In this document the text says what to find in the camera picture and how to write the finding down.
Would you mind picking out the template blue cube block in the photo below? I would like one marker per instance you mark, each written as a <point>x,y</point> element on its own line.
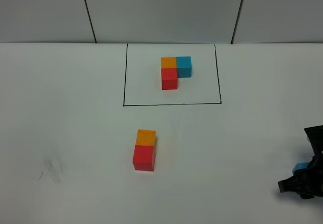
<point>184,67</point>

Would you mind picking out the template orange cube block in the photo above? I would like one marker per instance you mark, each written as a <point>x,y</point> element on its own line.
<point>168,62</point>

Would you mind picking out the template red cube block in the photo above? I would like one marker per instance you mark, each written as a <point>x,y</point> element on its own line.
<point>169,79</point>

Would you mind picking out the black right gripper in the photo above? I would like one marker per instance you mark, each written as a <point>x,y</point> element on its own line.
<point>309,181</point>

